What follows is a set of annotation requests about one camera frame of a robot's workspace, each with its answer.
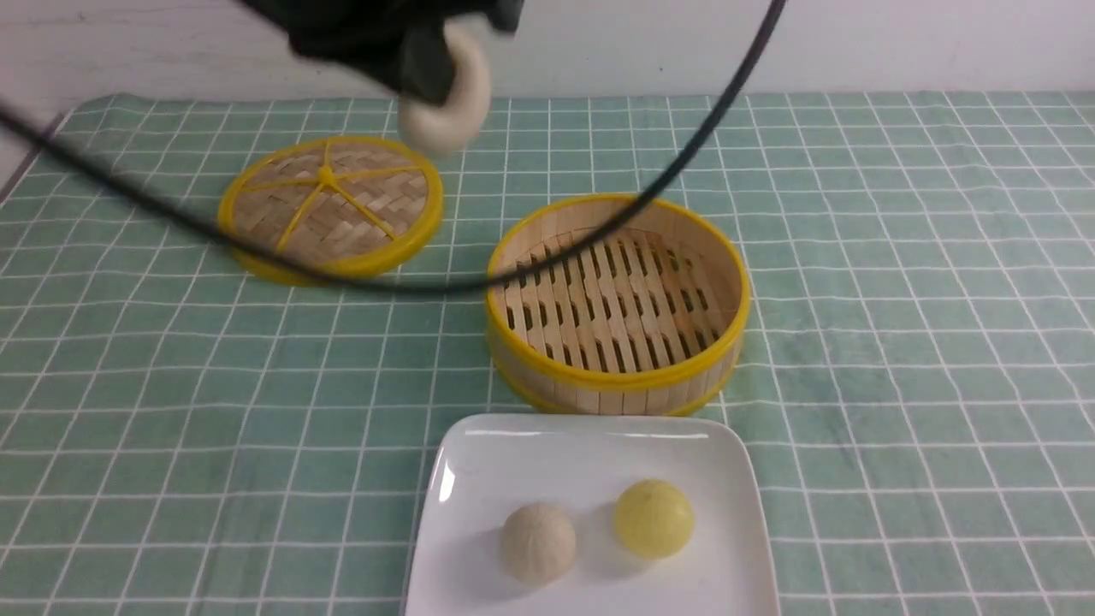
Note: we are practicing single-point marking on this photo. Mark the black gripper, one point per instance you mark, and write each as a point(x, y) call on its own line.
point(398, 44)

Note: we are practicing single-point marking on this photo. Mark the white steamed bun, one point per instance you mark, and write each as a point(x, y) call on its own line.
point(449, 107)
point(538, 544)

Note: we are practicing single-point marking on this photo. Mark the yellow steamed bun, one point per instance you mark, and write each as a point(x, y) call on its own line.
point(653, 519)

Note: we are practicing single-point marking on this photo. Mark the white square plate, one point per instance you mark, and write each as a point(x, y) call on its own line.
point(489, 465)

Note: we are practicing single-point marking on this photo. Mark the yellow-rimmed bamboo steamer lid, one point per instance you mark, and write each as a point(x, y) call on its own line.
point(357, 206)

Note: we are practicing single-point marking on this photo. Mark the yellow-rimmed bamboo steamer basket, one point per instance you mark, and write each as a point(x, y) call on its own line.
point(649, 322)

